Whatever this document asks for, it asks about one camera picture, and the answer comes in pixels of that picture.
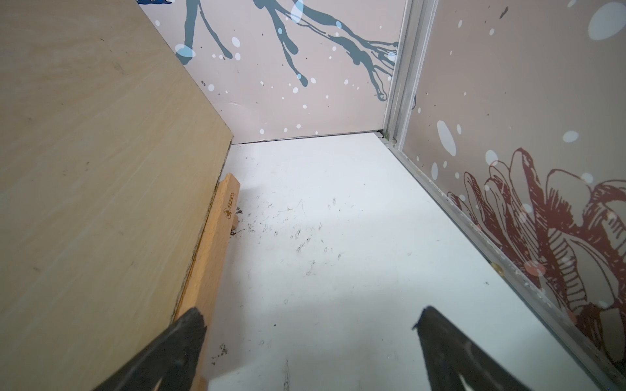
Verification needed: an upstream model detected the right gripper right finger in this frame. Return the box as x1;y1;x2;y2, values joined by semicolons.
413;306;528;391

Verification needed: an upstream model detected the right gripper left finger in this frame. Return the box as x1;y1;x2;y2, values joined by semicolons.
96;307;207;391

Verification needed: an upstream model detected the right wooden easel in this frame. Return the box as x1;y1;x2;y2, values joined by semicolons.
173;173;241;391

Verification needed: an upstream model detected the right plywood board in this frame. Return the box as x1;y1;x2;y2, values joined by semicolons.
1;1;232;390

